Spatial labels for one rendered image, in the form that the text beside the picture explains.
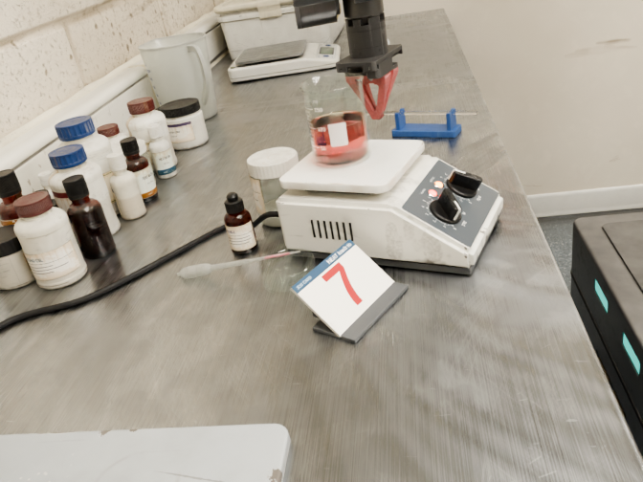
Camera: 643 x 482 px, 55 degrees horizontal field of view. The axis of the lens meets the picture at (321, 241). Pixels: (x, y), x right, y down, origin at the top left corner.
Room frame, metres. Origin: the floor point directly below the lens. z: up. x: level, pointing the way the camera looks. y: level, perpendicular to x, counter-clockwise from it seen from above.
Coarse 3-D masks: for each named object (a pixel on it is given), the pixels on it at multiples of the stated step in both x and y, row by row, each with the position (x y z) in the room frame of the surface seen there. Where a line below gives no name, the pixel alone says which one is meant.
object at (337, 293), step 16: (352, 256) 0.50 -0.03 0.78; (336, 272) 0.48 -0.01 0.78; (352, 272) 0.48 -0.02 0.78; (368, 272) 0.49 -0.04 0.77; (304, 288) 0.45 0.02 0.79; (320, 288) 0.46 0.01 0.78; (336, 288) 0.46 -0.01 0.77; (352, 288) 0.47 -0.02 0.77; (368, 288) 0.47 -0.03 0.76; (320, 304) 0.44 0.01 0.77; (336, 304) 0.45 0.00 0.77; (352, 304) 0.45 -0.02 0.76; (336, 320) 0.43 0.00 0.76
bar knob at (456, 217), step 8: (448, 192) 0.53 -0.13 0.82; (440, 200) 0.53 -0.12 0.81; (448, 200) 0.52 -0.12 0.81; (456, 200) 0.52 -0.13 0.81; (432, 208) 0.52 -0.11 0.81; (440, 208) 0.52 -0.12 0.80; (448, 208) 0.51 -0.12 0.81; (456, 208) 0.50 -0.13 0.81; (440, 216) 0.51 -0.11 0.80; (448, 216) 0.51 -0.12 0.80; (456, 216) 0.51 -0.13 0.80
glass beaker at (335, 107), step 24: (312, 96) 0.59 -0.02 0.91; (336, 96) 0.58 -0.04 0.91; (360, 96) 0.59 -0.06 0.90; (312, 120) 0.59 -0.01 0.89; (336, 120) 0.58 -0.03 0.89; (360, 120) 0.59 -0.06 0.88; (312, 144) 0.60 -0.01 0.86; (336, 144) 0.58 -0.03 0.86; (360, 144) 0.59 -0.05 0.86; (336, 168) 0.58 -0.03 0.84
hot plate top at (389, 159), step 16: (384, 144) 0.63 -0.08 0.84; (400, 144) 0.62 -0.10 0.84; (416, 144) 0.61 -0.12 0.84; (304, 160) 0.62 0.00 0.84; (368, 160) 0.59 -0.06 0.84; (384, 160) 0.58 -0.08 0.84; (400, 160) 0.58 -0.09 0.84; (288, 176) 0.59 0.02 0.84; (304, 176) 0.58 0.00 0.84; (320, 176) 0.57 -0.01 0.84; (336, 176) 0.56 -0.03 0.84; (352, 176) 0.56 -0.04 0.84; (368, 176) 0.55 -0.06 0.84; (384, 176) 0.54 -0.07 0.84; (400, 176) 0.55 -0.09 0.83; (368, 192) 0.53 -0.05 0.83
